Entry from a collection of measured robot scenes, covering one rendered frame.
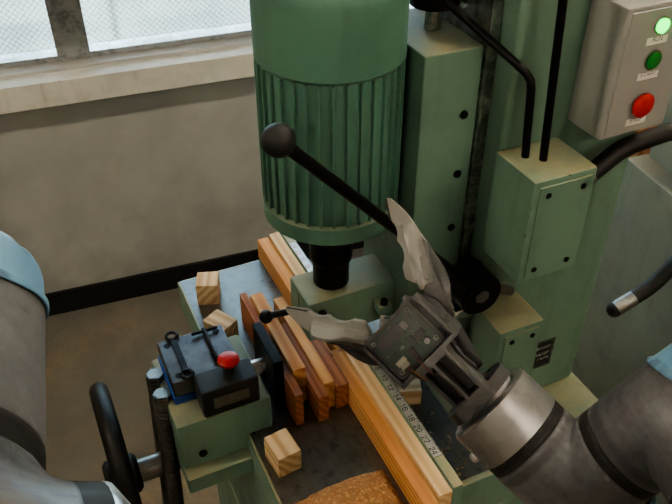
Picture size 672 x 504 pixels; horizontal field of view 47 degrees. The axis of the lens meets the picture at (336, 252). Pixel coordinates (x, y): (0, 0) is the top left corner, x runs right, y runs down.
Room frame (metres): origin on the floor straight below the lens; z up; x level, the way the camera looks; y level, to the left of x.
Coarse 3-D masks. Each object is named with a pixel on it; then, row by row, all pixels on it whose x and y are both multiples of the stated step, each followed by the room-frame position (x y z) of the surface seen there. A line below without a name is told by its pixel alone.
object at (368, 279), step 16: (368, 256) 0.90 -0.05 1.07; (352, 272) 0.86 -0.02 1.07; (368, 272) 0.86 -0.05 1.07; (384, 272) 0.86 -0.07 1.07; (304, 288) 0.83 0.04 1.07; (320, 288) 0.83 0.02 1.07; (352, 288) 0.83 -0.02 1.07; (368, 288) 0.83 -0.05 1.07; (384, 288) 0.84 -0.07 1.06; (304, 304) 0.80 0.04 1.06; (320, 304) 0.80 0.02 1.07; (336, 304) 0.81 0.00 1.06; (352, 304) 0.82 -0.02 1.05; (368, 304) 0.83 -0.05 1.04; (368, 320) 0.83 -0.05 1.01
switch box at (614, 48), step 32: (608, 0) 0.83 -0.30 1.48; (640, 0) 0.82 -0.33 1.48; (608, 32) 0.82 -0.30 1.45; (640, 32) 0.81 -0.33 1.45; (608, 64) 0.81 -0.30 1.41; (640, 64) 0.81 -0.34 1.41; (576, 96) 0.85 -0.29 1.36; (608, 96) 0.80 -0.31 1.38; (608, 128) 0.80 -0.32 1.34; (640, 128) 0.83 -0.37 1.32
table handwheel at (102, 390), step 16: (96, 384) 0.77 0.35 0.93; (96, 400) 0.73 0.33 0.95; (96, 416) 0.70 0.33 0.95; (112, 416) 0.70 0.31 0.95; (112, 432) 0.67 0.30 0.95; (112, 448) 0.65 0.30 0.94; (112, 464) 0.63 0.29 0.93; (128, 464) 0.63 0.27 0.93; (144, 464) 0.71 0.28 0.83; (160, 464) 0.71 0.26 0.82; (112, 480) 0.68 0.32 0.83; (128, 480) 0.62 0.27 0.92; (144, 480) 0.70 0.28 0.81; (128, 496) 0.60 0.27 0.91
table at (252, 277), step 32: (192, 288) 1.02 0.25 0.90; (224, 288) 1.02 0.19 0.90; (256, 288) 1.02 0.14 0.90; (192, 320) 0.96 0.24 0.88; (288, 416) 0.74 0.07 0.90; (352, 416) 0.74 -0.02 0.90; (256, 448) 0.68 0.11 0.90; (320, 448) 0.68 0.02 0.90; (352, 448) 0.68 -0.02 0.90; (192, 480) 0.65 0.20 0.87; (224, 480) 0.67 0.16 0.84; (288, 480) 0.63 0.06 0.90; (320, 480) 0.63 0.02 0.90
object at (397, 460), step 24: (264, 240) 1.11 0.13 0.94; (264, 264) 1.08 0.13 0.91; (288, 288) 0.98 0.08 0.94; (336, 360) 0.81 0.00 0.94; (360, 384) 0.76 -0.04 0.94; (360, 408) 0.73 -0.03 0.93; (384, 432) 0.68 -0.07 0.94; (384, 456) 0.66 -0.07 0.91; (408, 456) 0.64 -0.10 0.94; (408, 480) 0.60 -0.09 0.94
